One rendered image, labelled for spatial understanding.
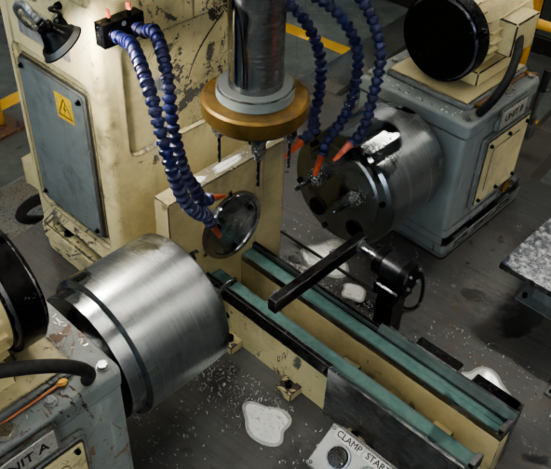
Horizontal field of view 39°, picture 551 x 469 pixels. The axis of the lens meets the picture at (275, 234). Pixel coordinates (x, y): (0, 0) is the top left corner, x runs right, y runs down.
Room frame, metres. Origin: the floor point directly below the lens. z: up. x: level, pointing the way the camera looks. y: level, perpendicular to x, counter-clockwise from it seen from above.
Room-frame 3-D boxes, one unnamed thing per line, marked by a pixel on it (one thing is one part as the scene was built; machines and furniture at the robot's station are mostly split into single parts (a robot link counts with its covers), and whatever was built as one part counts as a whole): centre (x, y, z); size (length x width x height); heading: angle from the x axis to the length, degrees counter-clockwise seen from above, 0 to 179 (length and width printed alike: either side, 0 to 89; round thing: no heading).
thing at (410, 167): (1.34, -0.21, 1.04); 0.41 x 0.25 x 0.25; 138
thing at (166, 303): (0.83, 0.25, 1.04); 0.37 x 0.25 x 0.25; 138
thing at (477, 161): (1.53, -0.38, 0.99); 0.35 x 0.31 x 0.37; 138
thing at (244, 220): (1.15, 0.08, 1.02); 0.15 x 0.02 x 0.15; 138
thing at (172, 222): (1.20, 0.13, 0.97); 0.30 x 0.11 x 0.34; 138
